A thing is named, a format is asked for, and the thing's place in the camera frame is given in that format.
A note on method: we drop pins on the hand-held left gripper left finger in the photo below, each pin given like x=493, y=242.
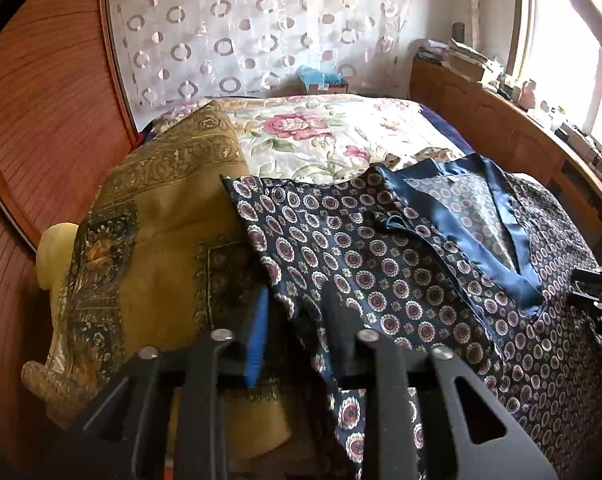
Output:
x=257, y=340

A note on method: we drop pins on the white circle pattern curtain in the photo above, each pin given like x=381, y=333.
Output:
x=241, y=25

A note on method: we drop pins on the navy patterned satin garment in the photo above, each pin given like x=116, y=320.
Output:
x=381, y=260

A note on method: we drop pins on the stack of papers and books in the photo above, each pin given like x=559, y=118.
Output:
x=461, y=57

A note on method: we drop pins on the dark blue bed sheet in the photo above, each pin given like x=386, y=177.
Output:
x=448, y=127

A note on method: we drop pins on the wooden wardrobe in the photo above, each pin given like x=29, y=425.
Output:
x=46, y=110

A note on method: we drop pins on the yellow ornate patterned blanket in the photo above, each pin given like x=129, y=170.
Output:
x=171, y=210

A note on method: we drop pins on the small cardboard box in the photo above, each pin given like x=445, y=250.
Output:
x=331, y=88

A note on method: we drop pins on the floral print quilt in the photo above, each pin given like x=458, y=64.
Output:
x=291, y=130

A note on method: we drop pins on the long wooden cabinet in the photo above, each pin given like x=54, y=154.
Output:
x=496, y=125

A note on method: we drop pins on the window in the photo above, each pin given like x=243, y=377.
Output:
x=566, y=50

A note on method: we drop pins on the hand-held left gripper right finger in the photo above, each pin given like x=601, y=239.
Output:
x=376, y=365

